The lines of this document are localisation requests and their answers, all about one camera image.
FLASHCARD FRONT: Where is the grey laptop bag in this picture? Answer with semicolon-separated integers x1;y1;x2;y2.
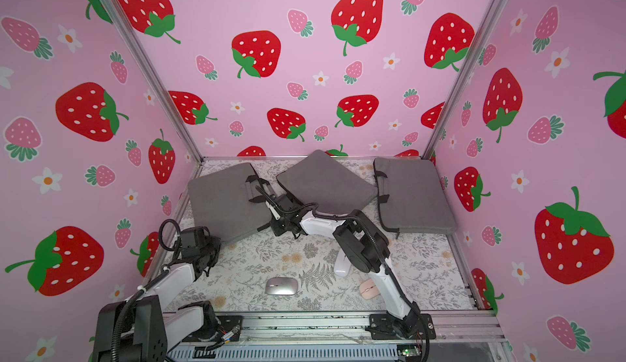
187;162;274;244
373;158;456;236
277;150;378;215

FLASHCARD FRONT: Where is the silver grey computer mouse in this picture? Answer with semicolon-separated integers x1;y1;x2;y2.
265;277;299;296

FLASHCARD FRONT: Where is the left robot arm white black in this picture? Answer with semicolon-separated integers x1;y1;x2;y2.
91;219;233;361

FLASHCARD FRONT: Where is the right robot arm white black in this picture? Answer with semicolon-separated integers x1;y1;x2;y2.
256;186;431;342

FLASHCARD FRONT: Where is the white computer mouse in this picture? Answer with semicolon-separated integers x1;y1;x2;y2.
334;251;351;277

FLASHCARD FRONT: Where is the pink computer mouse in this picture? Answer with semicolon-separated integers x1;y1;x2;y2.
359;279;380;300

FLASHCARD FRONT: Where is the floral patterned table mat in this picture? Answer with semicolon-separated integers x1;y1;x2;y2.
167;228;476;311

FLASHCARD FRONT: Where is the white ribbed vent strip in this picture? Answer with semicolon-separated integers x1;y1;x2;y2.
169;344;403;361

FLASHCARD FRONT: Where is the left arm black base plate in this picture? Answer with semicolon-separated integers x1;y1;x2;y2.
194;316;243;342

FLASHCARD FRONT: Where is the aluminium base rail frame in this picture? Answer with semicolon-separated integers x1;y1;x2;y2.
169;311;516;361

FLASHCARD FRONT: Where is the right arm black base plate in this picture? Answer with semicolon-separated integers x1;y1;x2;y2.
365;312;436;341

